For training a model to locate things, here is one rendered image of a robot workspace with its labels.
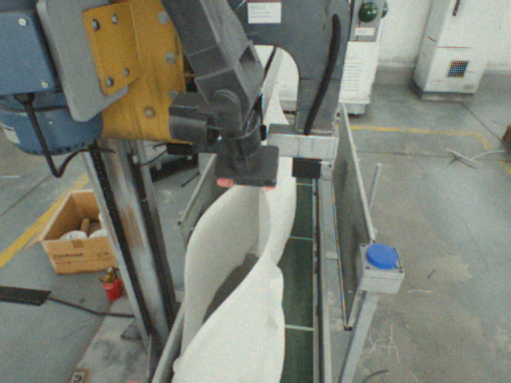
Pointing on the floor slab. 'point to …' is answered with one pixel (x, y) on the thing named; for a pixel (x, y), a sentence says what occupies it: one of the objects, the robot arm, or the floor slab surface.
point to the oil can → (112, 285)
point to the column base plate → (120, 349)
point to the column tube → (135, 230)
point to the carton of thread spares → (78, 264)
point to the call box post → (358, 334)
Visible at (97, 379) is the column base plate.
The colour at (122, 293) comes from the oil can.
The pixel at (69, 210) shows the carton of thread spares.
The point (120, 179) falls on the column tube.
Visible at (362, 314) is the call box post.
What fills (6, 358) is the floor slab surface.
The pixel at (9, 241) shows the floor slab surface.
